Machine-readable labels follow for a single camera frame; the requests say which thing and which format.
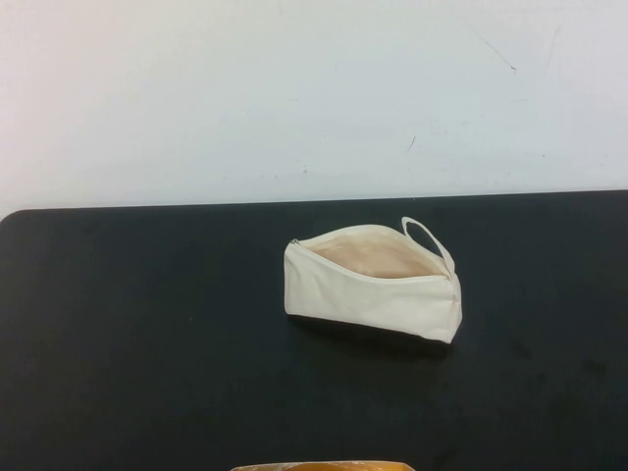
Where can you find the cream canvas zip pencil case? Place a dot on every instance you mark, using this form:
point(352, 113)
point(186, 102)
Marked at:
point(373, 304)

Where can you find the yellow cardboard box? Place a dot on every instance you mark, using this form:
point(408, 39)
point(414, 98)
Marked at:
point(319, 466)

